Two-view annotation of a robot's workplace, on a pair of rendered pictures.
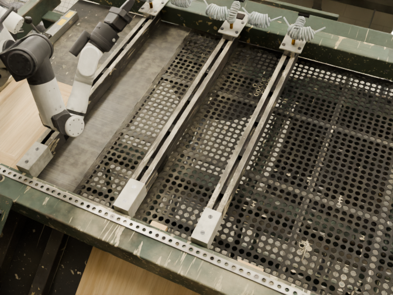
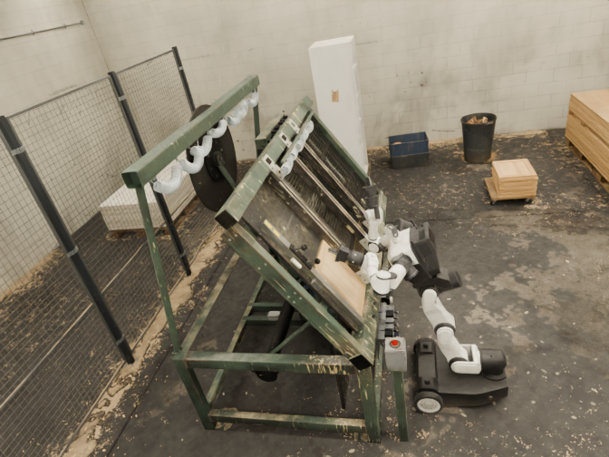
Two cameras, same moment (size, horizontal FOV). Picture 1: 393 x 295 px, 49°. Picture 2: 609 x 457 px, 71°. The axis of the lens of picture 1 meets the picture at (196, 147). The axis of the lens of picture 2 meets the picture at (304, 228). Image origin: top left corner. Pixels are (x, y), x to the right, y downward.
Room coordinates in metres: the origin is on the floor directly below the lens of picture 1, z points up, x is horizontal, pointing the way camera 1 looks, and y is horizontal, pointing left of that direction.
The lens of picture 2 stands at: (1.99, 3.12, 2.90)
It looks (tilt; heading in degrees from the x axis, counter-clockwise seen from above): 30 degrees down; 271
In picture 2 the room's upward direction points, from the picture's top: 12 degrees counter-clockwise
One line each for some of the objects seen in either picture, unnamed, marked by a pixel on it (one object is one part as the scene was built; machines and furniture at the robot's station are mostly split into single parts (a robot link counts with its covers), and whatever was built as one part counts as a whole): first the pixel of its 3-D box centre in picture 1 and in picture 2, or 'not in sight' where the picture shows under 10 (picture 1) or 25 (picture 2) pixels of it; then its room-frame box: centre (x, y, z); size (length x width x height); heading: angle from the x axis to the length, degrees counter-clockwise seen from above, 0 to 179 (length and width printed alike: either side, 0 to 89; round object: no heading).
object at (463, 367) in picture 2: not in sight; (464, 358); (1.07, 0.92, 0.28); 0.21 x 0.20 x 0.13; 164
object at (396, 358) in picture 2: not in sight; (395, 354); (1.64, 1.27, 0.84); 0.12 x 0.12 x 0.18; 74
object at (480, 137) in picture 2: not in sight; (478, 138); (-0.75, -3.07, 0.33); 0.52 x 0.51 x 0.65; 75
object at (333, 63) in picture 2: not in sight; (341, 112); (1.24, -3.40, 1.03); 0.61 x 0.58 x 2.05; 75
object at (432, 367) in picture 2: not in sight; (459, 366); (1.10, 0.91, 0.19); 0.64 x 0.52 x 0.33; 164
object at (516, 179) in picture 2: not in sight; (508, 180); (-0.59, -1.77, 0.20); 0.61 x 0.53 x 0.40; 75
